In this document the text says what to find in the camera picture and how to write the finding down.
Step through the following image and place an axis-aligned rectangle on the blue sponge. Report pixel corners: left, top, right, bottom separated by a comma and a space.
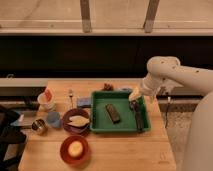
76, 98, 91, 108

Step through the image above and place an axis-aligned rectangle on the dark maroon bowl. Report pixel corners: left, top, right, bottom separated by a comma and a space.
62, 108, 90, 134

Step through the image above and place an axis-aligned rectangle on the yellow round food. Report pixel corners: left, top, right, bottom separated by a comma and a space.
68, 141, 83, 158

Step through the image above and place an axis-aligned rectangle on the cream leaf-shaped object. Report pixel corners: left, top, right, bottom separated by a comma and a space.
69, 115, 89, 127

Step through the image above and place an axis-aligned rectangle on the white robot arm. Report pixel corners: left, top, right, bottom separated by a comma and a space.
129, 56, 213, 171

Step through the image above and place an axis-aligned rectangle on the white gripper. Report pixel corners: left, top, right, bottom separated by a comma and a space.
129, 75, 160, 101

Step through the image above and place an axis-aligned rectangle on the white cup with orange item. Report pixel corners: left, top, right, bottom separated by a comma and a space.
37, 89, 55, 111

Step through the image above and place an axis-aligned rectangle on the red bowl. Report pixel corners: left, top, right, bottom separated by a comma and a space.
60, 135, 90, 166

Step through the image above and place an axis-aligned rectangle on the blue plastic cup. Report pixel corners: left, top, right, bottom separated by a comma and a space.
46, 111, 61, 129

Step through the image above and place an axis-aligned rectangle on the metal cup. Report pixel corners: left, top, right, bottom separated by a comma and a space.
31, 119, 47, 135

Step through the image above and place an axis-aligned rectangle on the black utensil in tray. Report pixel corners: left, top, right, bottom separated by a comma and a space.
130, 101, 143, 132

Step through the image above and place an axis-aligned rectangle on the small brown object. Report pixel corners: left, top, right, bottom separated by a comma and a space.
102, 83, 114, 91

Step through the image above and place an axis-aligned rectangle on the green plastic tray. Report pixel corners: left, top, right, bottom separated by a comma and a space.
89, 90, 152, 134

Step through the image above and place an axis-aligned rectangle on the dark brown rectangular block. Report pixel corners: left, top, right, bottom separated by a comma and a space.
105, 104, 120, 123

